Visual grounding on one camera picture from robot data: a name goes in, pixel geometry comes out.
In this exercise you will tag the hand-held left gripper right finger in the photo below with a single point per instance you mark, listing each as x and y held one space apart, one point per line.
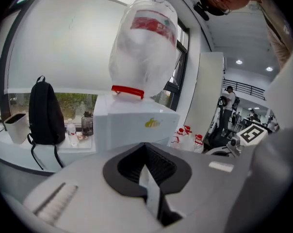
204 188

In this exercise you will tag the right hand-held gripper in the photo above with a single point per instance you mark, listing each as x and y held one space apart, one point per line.
252 135

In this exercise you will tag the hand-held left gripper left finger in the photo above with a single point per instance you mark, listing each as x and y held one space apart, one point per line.
88 203

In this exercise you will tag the clear water jug red cap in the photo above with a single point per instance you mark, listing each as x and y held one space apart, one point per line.
187 136
199 144
177 139

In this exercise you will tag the black railing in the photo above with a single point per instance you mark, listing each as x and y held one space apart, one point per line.
246 87

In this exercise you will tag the round ceiling light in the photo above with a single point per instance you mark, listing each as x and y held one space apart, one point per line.
269 69
239 62

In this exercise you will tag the small clear water bottle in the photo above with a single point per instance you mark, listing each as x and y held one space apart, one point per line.
72 132

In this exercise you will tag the dark glass jar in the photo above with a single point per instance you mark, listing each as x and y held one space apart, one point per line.
87 125

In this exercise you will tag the white water dispenser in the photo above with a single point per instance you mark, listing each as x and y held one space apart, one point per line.
136 127

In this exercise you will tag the black backpack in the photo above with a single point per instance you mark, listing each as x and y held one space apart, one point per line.
45 113

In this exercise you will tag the white waste bin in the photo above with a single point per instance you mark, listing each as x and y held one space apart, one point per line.
16 128

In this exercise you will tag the person's beige t-shirt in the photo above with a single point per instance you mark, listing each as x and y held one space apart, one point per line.
280 33

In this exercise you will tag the large clear water bottle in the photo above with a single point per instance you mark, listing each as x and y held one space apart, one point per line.
144 50

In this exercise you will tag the wide white roller blind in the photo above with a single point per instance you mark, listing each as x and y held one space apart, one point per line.
64 45

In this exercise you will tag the black head camera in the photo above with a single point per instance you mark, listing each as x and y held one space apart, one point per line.
201 11

